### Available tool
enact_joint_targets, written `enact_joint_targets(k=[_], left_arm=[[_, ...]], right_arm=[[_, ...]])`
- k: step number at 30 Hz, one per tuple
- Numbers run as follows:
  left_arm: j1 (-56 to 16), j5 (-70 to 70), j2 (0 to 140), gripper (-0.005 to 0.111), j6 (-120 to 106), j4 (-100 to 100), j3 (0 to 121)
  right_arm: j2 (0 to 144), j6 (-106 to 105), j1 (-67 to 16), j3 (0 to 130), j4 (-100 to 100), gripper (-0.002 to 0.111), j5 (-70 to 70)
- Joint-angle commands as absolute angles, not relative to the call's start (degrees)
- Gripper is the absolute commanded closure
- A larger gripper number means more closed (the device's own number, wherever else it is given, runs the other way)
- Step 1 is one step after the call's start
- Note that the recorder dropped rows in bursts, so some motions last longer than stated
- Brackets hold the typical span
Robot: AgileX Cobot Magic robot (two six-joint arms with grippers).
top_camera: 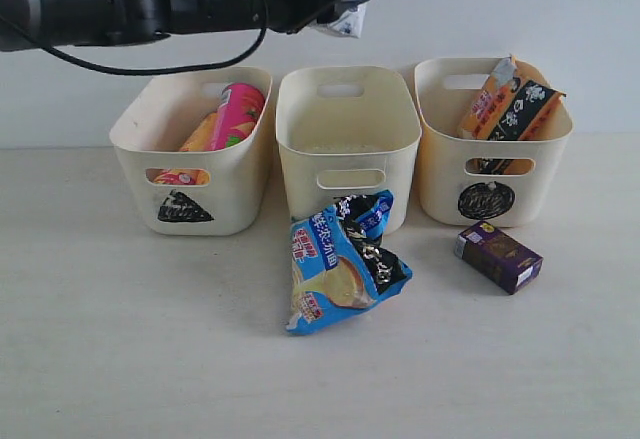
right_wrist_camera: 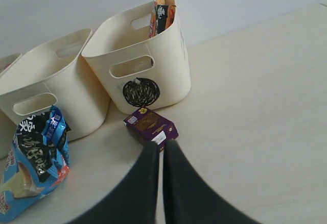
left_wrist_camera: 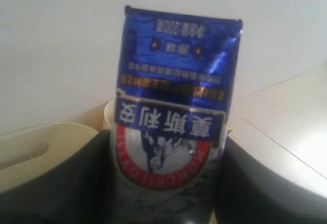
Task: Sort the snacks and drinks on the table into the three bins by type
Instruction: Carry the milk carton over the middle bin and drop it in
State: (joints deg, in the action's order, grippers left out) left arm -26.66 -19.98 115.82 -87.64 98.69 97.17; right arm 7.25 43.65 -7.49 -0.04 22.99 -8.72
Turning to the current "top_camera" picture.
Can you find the white blue milk carton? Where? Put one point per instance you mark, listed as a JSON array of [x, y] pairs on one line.
[[342, 20]]

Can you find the pink chips can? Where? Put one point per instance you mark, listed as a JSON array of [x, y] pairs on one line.
[[238, 113]]

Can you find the yellow chips can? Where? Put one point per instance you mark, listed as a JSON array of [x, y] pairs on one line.
[[198, 141]]

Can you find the orange black noodle bag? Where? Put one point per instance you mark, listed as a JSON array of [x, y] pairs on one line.
[[511, 106]]

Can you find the cream middle bin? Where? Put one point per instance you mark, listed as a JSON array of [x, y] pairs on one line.
[[343, 131]]

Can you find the cream bin with triangle mark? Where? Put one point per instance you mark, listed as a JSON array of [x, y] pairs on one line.
[[215, 193]]

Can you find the blue noodle bag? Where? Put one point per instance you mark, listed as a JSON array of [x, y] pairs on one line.
[[340, 268]]

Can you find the cream bin with circle mark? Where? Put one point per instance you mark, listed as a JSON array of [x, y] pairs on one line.
[[461, 181]]

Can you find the purple small box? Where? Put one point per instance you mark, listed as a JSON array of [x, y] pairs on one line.
[[498, 256]]

